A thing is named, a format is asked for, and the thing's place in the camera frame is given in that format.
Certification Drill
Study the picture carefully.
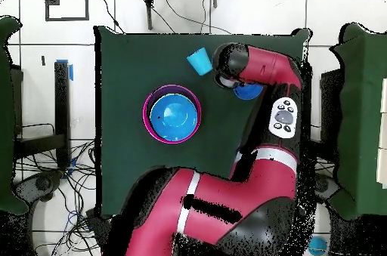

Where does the light blue bowl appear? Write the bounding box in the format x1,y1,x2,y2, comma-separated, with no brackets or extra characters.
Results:
150,93,199,142

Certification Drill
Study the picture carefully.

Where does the pink bowl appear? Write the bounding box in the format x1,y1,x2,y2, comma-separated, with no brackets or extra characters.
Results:
142,83,203,145

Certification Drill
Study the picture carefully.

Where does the small dark blue bowl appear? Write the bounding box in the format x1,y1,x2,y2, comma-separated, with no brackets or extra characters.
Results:
232,82,265,101

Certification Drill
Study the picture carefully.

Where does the light blue cup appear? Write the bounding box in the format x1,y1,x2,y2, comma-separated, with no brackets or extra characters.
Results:
186,46,213,77
307,236,329,256

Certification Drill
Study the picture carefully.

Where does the dark green table cloth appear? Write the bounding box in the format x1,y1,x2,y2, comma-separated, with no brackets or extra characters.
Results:
94,25,312,218

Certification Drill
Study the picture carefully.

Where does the black tripod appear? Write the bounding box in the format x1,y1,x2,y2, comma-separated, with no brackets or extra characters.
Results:
135,0,218,31

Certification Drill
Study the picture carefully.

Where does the black grey floor device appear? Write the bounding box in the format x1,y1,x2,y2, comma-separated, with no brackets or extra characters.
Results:
13,171,63,205
315,174,341,204

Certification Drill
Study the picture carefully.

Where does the green cloth side table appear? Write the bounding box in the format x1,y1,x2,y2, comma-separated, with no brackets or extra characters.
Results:
326,23,387,221
0,15,29,216

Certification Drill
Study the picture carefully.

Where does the tangle of cables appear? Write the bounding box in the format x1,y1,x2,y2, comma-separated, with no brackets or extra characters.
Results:
14,140,104,256

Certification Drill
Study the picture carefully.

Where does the black metal frame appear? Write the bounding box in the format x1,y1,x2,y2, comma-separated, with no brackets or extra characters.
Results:
13,60,73,169

